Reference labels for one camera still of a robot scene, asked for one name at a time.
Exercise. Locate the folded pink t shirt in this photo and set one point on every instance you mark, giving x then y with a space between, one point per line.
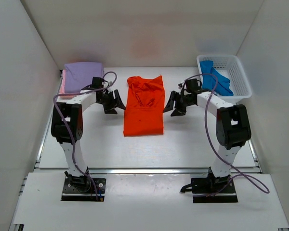
62 86

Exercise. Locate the blue t shirt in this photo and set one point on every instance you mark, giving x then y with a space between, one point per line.
209 81

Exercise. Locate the white plastic mesh basket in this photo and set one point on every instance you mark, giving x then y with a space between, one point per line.
230 67

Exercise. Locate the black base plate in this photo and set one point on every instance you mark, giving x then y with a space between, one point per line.
203 191
74 192

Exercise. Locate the aluminium table edge rail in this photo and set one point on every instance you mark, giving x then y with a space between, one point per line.
147 170

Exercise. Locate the folded purple t shirt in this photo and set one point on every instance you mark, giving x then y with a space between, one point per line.
80 74

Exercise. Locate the orange t shirt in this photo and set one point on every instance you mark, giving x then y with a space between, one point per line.
144 110

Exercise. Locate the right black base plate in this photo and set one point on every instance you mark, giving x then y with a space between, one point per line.
203 191

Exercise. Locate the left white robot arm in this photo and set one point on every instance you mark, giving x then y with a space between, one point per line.
67 124

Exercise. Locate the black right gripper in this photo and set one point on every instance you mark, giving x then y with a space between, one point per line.
178 104

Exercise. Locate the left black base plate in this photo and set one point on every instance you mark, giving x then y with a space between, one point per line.
74 192

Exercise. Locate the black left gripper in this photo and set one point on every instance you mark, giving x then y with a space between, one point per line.
111 101

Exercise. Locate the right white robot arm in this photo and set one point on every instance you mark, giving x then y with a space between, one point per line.
232 125

